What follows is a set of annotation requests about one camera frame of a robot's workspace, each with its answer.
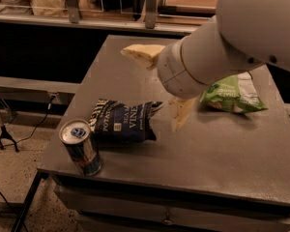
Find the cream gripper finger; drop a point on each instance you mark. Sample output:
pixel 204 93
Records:
pixel 180 110
pixel 146 55

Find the blue chip bag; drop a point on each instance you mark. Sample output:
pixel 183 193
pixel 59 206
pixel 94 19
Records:
pixel 113 121

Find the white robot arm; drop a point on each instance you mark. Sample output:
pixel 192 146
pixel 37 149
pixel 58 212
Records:
pixel 242 36

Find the green chip bag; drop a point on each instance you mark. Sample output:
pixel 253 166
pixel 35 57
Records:
pixel 234 94

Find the redbull can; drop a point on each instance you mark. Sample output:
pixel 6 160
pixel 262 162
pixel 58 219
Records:
pixel 76 135

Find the grey table drawer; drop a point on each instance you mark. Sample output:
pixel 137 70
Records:
pixel 98 212

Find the black table leg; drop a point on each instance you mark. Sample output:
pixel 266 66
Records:
pixel 20 220

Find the black tripod stand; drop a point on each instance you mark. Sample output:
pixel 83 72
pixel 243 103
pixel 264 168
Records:
pixel 5 135

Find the grey metal post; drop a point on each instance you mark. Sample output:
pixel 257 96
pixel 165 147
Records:
pixel 73 11
pixel 150 14

